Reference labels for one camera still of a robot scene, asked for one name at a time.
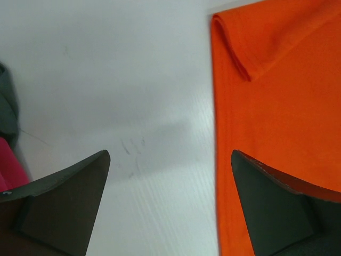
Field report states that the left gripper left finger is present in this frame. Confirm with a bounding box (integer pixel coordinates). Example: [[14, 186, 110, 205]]
[[1, 150, 110, 255]]

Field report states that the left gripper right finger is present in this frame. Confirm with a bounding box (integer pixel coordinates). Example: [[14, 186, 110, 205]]
[[231, 150, 340, 255]]

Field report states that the orange t shirt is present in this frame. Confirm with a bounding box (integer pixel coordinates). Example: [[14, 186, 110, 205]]
[[210, 1, 340, 255]]

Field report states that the pink folded t shirt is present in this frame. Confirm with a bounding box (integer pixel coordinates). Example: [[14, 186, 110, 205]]
[[0, 137, 29, 192]]

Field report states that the grey folded t shirt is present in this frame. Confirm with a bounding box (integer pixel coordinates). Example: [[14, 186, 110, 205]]
[[1, 64, 19, 148]]

